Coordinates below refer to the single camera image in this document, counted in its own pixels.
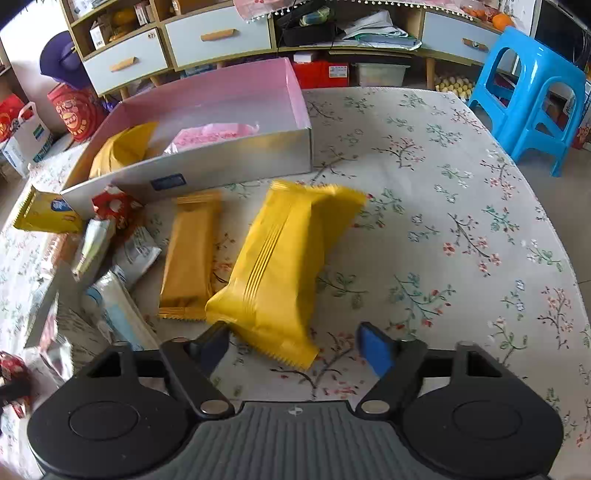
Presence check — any yellow packet with blue label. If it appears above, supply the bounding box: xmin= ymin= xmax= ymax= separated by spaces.
xmin=13 ymin=186 xmax=87 ymax=234

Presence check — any floral tablecloth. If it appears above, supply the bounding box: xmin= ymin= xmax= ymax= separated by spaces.
xmin=0 ymin=85 xmax=591 ymax=480

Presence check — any pink plastic wrapper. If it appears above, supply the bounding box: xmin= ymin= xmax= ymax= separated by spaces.
xmin=163 ymin=122 xmax=259 ymax=156

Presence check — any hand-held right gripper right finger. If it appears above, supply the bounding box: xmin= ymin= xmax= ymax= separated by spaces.
xmin=355 ymin=322 xmax=504 ymax=416

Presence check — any large yellow snack packet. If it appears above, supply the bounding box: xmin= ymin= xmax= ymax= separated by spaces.
xmin=205 ymin=181 xmax=368 ymax=370

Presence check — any red cardboard box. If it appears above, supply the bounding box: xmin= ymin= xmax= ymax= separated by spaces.
xmin=292 ymin=60 xmax=356 ymax=89

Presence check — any white grey snack packet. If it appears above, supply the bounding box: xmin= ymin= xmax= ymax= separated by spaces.
xmin=113 ymin=226 xmax=162 ymax=290

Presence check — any pink cardboard box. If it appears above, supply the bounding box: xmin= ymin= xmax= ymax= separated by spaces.
xmin=60 ymin=58 xmax=315 ymax=219

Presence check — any pink fringed cloth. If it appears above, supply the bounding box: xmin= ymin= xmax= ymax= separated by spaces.
xmin=233 ymin=0 xmax=467 ymax=23

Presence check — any red gift bag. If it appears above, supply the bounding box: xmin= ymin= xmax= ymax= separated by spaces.
xmin=46 ymin=83 xmax=110 ymax=145

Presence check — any yellow egg tray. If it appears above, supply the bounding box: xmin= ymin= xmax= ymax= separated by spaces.
xmin=434 ymin=73 xmax=476 ymax=99

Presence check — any white blue snack packet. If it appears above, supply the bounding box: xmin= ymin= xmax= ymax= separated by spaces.
xmin=82 ymin=271 xmax=163 ymax=352

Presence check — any red paper bag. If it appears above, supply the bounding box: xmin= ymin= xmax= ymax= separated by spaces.
xmin=0 ymin=95 xmax=25 ymax=141

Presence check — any clear storage bin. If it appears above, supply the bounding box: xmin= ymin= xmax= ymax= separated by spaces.
xmin=355 ymin=62 xmax=411 ymax=88

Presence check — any low wooden television stand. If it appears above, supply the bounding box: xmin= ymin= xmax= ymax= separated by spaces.
xmin=272 ymin=0 xmax=519 ymax=89

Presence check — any red white snack packet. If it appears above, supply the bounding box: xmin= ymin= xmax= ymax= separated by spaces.
xmin=0 ymin=351 xmax=34 ymax=418
xmin=91 ymin=185 xmax=145 ymax=230

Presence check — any white packet with red stripe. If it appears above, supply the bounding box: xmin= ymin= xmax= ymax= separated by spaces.
xmin=38 ymin=295 xmax=95 ymax=386

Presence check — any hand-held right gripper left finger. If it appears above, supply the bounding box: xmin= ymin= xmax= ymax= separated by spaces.
xmin=85 ymin=320 xmax=236 ymax=418

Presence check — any slim orange snack packet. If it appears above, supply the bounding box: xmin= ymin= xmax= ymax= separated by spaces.
xmin=158 ymin=191 xmax=223 ymax=321

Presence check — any blue plastic stool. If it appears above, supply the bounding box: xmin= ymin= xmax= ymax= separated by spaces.
xmin=467 ymin=25 xmax=588 ymax=178

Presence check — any black bag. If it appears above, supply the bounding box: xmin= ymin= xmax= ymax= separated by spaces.
xmin=276 ymin=6 xmax=345 ymax=47

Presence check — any pile of papers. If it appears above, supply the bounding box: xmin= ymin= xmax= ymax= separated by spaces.
xmin=344 ymin=10 xmax=422 ymax=51

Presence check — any white shopping bag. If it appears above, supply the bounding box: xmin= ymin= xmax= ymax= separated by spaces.
xmin=0 ymin=102 xmax=54 ymax=179

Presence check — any green white snack packet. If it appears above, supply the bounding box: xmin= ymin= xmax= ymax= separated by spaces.
xmin=71 ymin=219 xmax=117 ymax=281

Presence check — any tall wooden drawer cabinet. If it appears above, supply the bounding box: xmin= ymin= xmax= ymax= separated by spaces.
xmin=60 ymin=0 xmax=174 ymax=100

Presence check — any purple hat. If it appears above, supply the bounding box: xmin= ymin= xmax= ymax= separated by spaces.
xmin=39 ymin=31 xmax=93 ymax=90

